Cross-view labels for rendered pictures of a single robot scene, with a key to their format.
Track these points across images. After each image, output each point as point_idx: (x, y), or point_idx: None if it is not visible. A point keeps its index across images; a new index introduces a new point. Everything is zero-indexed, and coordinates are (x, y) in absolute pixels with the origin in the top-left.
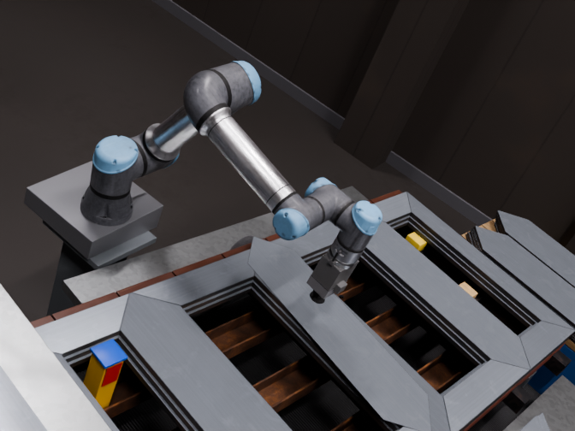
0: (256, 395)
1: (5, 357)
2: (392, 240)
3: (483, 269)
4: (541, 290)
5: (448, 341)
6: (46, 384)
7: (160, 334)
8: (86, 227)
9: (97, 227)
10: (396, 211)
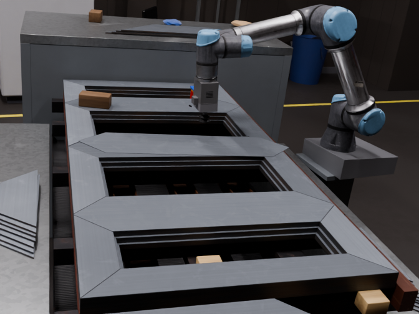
0: (153, 110)
1: (183, 38)
2: (287, 212)
3: (227, 263)
4: None
5: None
6: (167, 39)
7: None
8: (317, 139)
9: (318, 141)
10: (344, 239)
